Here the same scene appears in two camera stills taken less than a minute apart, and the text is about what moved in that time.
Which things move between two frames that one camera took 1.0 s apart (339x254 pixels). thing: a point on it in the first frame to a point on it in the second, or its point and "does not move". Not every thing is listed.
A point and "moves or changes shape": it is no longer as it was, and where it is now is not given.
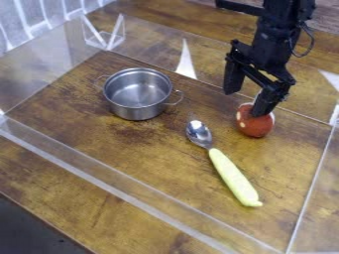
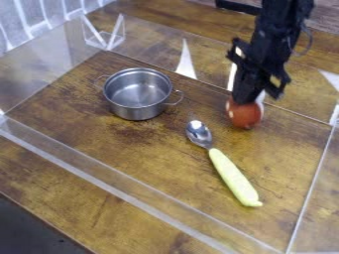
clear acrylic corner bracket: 103,40 does not move
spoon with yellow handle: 200,133 does not move
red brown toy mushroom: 254,126 moves or changes shape
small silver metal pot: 138,92 does not move
